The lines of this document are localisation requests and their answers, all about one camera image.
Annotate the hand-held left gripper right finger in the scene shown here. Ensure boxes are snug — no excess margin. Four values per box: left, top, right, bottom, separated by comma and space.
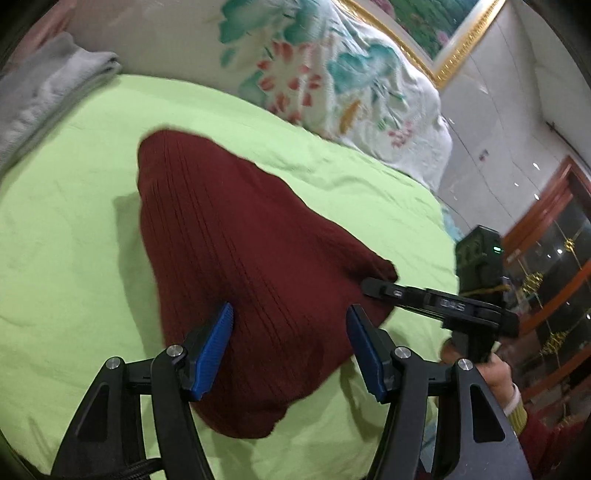
346, 304, 534, 480

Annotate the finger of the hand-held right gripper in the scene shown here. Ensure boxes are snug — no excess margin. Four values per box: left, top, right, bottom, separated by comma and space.
361, 277, 444, 320

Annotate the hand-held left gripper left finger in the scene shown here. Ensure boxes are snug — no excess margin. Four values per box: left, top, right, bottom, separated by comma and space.
51, 302, 235, 480

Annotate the maroon ribbed sweater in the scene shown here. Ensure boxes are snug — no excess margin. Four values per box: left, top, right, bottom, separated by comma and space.
137, 129, 399, 439

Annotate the person's right forearm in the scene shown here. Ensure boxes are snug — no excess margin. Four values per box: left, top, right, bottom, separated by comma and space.
502, 384, 591, 480

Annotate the person's right hand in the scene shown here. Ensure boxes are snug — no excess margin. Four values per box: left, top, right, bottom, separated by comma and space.
438, 339, 518, 409

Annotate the wooden glass-door cabinet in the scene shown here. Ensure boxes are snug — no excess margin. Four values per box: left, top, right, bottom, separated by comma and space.
501, 154, 591, 435

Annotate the light green bed sheet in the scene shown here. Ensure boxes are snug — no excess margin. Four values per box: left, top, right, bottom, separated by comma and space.
0, 74, 458, 480

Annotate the white floral quilt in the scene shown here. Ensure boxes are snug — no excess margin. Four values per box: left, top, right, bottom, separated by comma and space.
69, 0, 455, 192

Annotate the gold-framed landscape painting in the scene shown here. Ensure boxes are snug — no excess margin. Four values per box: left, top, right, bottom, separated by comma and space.
337, 0, 509, 90

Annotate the grey folded cloth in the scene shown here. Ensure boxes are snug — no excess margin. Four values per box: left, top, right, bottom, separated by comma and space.
0, 32, 123, 171

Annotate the black braided cable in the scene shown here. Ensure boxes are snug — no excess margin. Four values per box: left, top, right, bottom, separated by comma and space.
90, 457, 163, 480

